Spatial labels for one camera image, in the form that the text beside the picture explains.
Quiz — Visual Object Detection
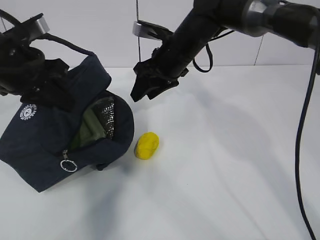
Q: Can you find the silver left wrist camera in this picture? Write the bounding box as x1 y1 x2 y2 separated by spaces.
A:
0 13 50 43

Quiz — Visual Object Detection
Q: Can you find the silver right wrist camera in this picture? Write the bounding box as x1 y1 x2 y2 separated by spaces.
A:
132 20 173 41

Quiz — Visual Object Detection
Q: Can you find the green lid glass container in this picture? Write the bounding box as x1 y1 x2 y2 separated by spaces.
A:
76 108 106 148

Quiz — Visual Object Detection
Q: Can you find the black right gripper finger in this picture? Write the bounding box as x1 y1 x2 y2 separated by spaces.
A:
147 81 179 100
130 74 155 102

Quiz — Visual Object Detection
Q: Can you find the dark blue lunch bag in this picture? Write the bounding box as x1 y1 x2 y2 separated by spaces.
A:
0 43 135 192

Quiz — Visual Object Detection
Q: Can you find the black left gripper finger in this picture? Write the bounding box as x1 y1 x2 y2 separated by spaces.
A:
37 77 75 112

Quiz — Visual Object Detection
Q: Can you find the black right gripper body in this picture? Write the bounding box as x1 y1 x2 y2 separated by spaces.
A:
133 47 189 85

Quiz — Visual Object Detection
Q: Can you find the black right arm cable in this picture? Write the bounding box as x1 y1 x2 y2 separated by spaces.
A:
192 29 320 240

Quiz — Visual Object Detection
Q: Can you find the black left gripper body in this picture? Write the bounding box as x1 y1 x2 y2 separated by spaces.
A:
0 44 69 100

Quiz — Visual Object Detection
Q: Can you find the green cucumber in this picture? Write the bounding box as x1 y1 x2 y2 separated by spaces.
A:
69 135 81 150

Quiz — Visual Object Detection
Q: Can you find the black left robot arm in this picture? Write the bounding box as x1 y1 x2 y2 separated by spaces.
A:
0 10 75 112

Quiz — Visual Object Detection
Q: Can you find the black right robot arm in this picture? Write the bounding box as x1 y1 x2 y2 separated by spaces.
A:
130 0 320 102

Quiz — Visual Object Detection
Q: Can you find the yellow lemon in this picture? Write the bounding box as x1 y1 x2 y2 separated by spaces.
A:
134 132 160 160

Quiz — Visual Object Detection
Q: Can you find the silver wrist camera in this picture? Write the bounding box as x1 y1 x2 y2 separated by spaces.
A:
132 20 173 41
0 13 50 43

